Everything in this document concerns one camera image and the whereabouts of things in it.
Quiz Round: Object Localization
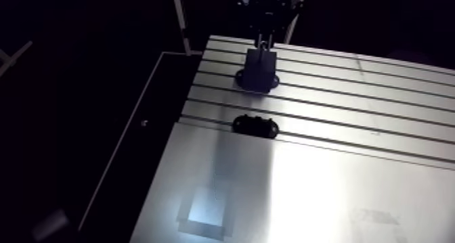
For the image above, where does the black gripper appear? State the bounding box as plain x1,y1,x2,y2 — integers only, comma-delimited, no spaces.
237,0,307,49

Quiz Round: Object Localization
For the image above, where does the dark blue-grey block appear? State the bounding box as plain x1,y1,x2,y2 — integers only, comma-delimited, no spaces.
234,47,280,94

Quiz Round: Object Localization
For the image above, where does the black oval holder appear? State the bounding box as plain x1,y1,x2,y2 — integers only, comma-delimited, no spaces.
232,114,280,139

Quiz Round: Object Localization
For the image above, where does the white post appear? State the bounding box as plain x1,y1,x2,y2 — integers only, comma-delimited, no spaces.
171,0,194,56

